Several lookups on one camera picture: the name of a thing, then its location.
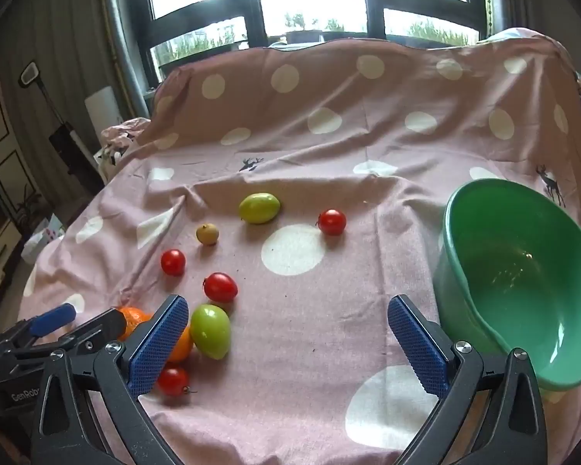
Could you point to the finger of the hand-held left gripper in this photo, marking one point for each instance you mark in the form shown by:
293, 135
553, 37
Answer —
101, 324
53, 318

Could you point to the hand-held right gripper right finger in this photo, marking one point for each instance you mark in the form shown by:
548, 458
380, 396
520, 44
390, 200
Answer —
416, 344

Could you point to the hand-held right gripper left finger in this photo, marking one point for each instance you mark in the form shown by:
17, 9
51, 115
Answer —
157, 344

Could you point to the orange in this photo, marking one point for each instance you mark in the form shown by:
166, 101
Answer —
138, 318
183, 346

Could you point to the red cherry tomato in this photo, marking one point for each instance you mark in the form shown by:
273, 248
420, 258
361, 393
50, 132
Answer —
174, 380
173, 262
332, 222
220, 286

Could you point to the bright green oval fruit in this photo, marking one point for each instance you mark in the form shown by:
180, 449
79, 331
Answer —
210, 331

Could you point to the green plastic bowl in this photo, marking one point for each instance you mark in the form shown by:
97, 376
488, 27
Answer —
513, 276

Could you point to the yellow-green oval fruit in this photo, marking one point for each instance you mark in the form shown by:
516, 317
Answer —
259, 208

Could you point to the white patterned bag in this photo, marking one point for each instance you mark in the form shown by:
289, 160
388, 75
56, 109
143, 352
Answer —
43, 242

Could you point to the small yellow round fruit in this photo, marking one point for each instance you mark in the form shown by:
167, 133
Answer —
207, 234

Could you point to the floral pink cloth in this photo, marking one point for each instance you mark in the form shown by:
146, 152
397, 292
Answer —
116, 138

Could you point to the white cylinder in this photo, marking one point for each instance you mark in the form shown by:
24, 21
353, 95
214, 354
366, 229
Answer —
101, 106

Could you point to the pink polka-dot blanket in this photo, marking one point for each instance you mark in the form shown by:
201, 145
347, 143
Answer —
368, 131

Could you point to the potted plant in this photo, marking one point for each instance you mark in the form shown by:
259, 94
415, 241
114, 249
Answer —
298, 33
336, 29

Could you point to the black-framed window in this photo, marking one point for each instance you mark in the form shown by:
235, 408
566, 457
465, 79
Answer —
256, 24

